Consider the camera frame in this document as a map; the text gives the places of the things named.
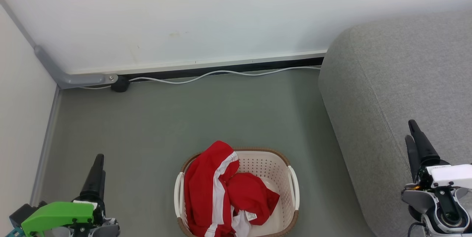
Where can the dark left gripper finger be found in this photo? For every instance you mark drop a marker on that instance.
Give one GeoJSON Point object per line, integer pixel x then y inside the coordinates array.
{"type": "Point", "coordinates": [94, 178]}
{"type": "Point", "coordinates": [103, 192]}

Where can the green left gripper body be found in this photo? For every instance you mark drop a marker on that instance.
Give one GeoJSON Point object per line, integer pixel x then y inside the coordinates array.
{"type": "Point", "coordinates": [55, 215]}

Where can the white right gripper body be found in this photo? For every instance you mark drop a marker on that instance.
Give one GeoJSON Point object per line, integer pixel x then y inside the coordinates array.
{"type": "Point", "coordinates": [451, 176]}

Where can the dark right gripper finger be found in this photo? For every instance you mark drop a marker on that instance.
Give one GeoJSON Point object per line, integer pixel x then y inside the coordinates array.
{"type": "Point", "coordinates": [424, 146]}
{"type": "Point", "coordinates": [412, 156]}

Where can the red white-striped jersey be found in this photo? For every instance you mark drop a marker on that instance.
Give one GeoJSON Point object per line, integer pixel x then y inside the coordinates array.
{"type": "Point", "coordinates": [201, 185]}

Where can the red garment with white tag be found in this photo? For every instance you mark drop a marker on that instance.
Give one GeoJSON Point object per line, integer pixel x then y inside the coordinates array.
{"type": "Point", "coordinates": [250, 192]}

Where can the grey fabric sofa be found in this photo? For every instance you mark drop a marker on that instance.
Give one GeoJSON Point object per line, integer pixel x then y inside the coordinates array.
{"type": "Point", "coordinates": [387, 82]}

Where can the black round floor cap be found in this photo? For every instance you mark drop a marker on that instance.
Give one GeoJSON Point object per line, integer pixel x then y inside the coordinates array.
{"type": "Point", "coordinates": [120, 85]}

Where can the cream plastic laundry basket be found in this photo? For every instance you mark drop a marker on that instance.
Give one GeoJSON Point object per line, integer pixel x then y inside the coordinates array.
{"type": "Point", "coordinates": [269, 170]}

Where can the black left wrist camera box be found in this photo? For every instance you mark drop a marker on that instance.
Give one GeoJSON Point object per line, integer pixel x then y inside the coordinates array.
{"type": "Point", "coordinates": [22, 213]}

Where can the grey wall conduit pipe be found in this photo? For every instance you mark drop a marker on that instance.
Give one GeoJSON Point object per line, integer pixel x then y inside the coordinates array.
{"type": "Point", "coordinates": [81, 79]}

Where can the white wall skirting strip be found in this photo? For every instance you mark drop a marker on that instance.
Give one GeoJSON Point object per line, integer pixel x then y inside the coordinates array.
{"type": "Point", "coordinates": [221, 61]}

